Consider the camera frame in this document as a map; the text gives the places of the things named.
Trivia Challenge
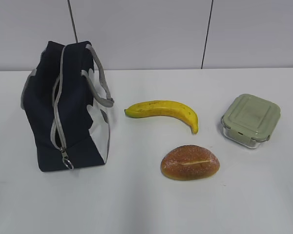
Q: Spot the yellow banana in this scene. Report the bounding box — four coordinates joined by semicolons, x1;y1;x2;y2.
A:
124;100;199;134

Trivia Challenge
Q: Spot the brown bread roll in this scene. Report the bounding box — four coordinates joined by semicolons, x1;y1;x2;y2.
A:
160;145;220;180

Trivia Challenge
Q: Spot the navy blue lunch bag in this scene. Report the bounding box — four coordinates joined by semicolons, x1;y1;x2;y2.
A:
21;41;114;172

